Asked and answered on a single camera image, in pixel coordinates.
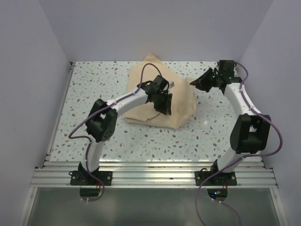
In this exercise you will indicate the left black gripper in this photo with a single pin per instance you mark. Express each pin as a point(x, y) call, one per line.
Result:
point(165, 108)

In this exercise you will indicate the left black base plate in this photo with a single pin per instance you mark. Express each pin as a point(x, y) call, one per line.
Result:
point(77, 179)

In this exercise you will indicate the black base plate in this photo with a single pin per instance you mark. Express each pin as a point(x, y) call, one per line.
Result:
point(77, 179)
point(222, 179)

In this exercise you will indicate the beige cloth drape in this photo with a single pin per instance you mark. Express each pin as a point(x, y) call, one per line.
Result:
point(171, 109)

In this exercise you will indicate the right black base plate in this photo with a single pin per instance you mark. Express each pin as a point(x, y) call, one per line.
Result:
point(222, 179)

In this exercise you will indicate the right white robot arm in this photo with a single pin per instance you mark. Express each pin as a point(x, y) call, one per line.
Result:
point(250, 133)

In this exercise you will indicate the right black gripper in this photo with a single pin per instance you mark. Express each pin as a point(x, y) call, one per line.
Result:
point(201, 84)

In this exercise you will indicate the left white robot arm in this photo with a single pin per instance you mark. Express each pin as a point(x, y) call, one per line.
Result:
point(102, 119)

